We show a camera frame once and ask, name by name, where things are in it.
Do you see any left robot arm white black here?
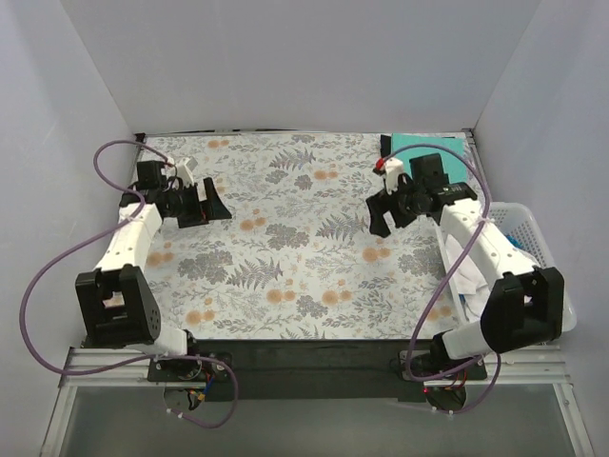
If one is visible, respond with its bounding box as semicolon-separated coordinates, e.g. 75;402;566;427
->
75;158;231;356

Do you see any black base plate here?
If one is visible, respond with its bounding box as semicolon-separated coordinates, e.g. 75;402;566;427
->
146;340;489;404

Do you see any purple cable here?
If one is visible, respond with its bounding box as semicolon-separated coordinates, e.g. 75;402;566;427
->
378;145;501;423
21;139;239;429

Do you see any white t shirt in basket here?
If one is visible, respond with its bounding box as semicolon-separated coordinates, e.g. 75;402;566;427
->
440;234;490;323

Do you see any blue t shirt in basket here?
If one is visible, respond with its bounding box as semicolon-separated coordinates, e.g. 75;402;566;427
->
505;234;527;251

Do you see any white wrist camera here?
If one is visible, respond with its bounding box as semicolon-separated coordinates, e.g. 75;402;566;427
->
167;157;198;187
373;157;411;195

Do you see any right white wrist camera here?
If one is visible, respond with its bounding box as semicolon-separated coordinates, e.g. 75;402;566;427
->
373;157;411;195

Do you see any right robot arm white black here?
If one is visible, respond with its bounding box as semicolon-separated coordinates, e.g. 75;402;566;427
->
366;147;565;381

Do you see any white plastic basket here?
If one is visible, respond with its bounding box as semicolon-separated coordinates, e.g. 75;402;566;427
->
435;203;578;335

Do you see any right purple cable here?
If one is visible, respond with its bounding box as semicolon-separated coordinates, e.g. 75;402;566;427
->
378;145;501;423

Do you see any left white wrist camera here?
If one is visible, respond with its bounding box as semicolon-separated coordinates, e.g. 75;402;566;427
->
167;157;198;187

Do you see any teal t shirt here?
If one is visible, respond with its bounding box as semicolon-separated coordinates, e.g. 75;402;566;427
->
391;133;468;183

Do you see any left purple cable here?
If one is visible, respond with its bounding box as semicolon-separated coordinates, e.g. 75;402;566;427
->
21;139;239;429

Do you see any folded black t shirt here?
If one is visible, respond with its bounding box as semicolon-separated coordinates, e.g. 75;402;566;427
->
380;133;465;169

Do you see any aluminium front rail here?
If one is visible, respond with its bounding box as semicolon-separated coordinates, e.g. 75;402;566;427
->
59;346;572;387

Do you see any floral table cloth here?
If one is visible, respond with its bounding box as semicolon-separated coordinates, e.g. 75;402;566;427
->
142;133;465;339

